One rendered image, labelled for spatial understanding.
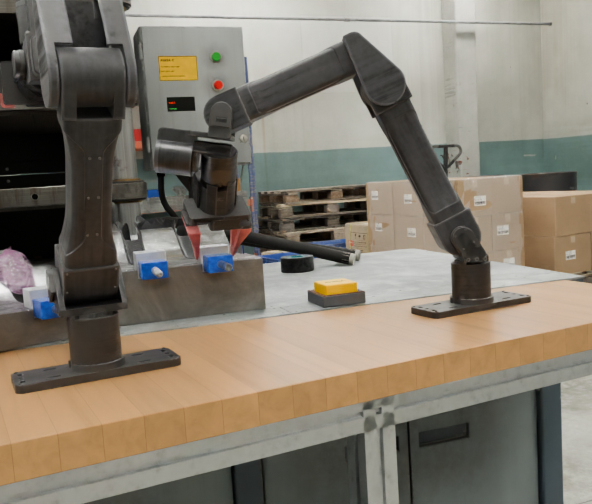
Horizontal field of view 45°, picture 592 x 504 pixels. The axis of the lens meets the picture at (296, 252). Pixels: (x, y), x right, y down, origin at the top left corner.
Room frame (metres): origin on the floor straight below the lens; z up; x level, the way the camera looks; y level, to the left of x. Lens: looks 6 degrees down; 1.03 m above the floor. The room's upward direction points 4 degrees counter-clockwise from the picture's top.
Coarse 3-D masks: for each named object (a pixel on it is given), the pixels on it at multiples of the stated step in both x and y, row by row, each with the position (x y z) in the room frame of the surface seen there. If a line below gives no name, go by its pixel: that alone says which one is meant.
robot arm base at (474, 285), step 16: (464, 272) 1.12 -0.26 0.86; (480, 272) 1.11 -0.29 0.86; (464, 288) 1.12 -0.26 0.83; (480, 288) 1.11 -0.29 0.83; (432, 304) 1.14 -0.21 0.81; (448, 304) 1.13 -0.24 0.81; (464, 304) 1.11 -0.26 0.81; (480, 304) 1.11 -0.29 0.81; (496, 304) 1.12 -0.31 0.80; (512, 304) 1.14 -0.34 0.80
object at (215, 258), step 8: (200, 248) 1.21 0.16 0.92; (208, 248) 1.21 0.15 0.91; (216, 248) 1.22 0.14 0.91; (224, 248) 1.22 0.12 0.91; (200, 256) 1.21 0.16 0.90; (208, 256) 1.18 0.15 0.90; (216, 256) 1.18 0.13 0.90; (224, 256) 1.18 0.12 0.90; (232, 256) 1.19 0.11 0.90; (208, 264) 1.17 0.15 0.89; (216, 264) 1.18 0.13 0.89; (224, 264) 1.14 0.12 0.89; (232, 264) 1.19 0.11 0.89; (208, 272) 1.17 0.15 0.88; (216, 272) 1.18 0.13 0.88
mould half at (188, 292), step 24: (120, 240) 1.44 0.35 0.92; (144, 240) 1.44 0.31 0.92; (168, 240) 1.45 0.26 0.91; (216, 240) 1.47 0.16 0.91; (120, 264) 1.33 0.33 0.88; (168, 264) 1.22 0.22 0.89; (192, 264) 1.20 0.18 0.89; (240, 264) 1.22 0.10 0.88; (144, 288) 1.17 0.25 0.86; (168, 288) 1.18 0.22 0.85; (192, 288) 1.19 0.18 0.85; (216, 288) 1.21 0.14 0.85; (240, 288) 1.22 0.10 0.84; (120, 312) 1.16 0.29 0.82; (144, 312) 1.17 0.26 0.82; (168, 312) 1.18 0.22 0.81; (192, 312) 1.19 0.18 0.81; (216, 312) 1.21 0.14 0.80
